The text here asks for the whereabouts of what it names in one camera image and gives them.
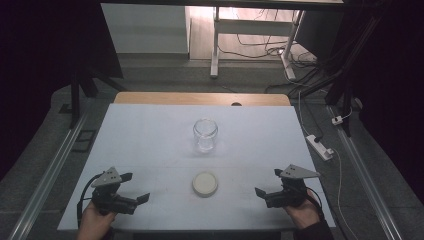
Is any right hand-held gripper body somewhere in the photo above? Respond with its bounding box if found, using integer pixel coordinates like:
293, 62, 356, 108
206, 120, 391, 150
264, 163, 322, 210

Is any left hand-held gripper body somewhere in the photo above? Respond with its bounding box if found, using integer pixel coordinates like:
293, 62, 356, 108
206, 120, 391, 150
90, 166, 140, 216

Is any white round jar lid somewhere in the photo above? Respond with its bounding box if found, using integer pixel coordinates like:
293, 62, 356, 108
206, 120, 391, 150
191, 170, 219, 198

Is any clear glass jar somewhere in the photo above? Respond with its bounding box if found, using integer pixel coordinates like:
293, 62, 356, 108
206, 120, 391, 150
192, 117, 220, 155

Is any person's right hand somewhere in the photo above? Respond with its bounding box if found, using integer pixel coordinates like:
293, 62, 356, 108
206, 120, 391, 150
283, 189, 322, 231

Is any person's left hand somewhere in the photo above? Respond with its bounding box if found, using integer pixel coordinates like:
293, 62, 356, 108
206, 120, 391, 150
76, 201, 118, 240

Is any dark sleeve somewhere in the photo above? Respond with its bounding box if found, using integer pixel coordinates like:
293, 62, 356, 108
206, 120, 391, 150
292, 220, 335, 240

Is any white power strip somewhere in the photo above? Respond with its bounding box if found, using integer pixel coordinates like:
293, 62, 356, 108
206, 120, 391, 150
305, 133, 335, 162

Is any black metal stand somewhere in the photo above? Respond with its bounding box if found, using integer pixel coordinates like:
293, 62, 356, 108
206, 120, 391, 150
59, 49, 128, 130
289, 13, 384, 138

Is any black curtain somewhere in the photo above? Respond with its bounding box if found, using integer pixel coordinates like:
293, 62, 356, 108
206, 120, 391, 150
0, 0, 124, 183
343, 0, 424, 204

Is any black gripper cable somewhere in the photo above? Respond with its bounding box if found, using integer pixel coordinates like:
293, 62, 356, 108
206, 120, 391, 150
305, 193, 326, 222
76, 172, 103, 229

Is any white power cable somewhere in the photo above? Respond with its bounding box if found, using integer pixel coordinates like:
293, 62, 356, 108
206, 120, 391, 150
329, 147, 360, 240

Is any black floor bracket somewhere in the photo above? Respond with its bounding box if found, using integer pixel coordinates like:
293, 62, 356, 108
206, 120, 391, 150
71, 128, 98, 154

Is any aluminium floor rail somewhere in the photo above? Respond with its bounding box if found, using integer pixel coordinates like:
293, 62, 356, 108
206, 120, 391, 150
327, 105, 404, 240
7, 112, 90, 240

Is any tangle of floor cables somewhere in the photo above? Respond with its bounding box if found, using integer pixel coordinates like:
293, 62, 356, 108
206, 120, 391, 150
218, 9, 318, 69

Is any white desk frame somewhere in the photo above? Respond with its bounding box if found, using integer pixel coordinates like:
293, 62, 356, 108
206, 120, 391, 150
209, 6, 305, 81

